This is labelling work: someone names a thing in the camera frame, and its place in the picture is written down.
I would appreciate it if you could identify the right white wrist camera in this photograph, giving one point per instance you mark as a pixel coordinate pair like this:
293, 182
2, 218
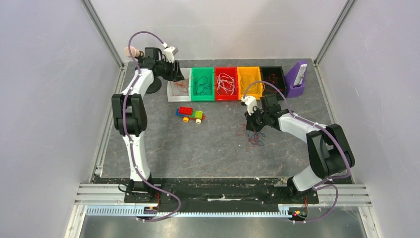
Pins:
250, 103

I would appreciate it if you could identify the white bin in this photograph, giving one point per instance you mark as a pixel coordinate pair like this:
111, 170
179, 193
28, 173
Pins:
180, 91

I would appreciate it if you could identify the black bin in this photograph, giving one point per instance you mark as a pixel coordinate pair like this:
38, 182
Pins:
275, 76

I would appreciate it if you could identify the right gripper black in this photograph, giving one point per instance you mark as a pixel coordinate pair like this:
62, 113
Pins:
252, 119

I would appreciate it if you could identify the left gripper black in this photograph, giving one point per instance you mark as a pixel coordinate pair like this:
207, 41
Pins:
176, 75

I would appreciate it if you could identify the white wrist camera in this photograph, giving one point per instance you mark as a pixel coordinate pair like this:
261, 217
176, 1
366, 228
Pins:
250, 103
169, 52

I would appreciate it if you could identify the red bin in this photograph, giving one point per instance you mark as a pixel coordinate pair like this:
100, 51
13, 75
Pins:
226, 84

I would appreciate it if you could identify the purple metronome holder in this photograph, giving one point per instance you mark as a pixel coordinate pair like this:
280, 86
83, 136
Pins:
295, 79

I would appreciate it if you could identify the white slotted cable duct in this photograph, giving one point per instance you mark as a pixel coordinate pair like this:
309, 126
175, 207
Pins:
148, 212

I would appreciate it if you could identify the pink microphone on stand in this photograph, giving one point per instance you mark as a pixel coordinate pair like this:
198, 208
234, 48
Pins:
147, 59

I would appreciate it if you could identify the toy brick car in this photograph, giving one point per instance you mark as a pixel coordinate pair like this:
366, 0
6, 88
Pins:
189, 114

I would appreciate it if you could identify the green bin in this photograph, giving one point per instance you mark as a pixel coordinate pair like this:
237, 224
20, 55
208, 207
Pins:
202, 84

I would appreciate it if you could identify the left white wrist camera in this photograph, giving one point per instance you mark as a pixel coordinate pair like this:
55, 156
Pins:
169, 52

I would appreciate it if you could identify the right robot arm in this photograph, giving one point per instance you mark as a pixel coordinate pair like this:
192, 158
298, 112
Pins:
329, 152

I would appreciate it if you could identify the yellow bin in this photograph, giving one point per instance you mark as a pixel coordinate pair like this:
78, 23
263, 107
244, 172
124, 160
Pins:
247, 76

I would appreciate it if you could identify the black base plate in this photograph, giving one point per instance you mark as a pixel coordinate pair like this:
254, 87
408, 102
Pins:
216, 195

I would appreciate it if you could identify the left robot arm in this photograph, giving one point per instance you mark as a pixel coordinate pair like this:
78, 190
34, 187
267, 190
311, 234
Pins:
130, 117

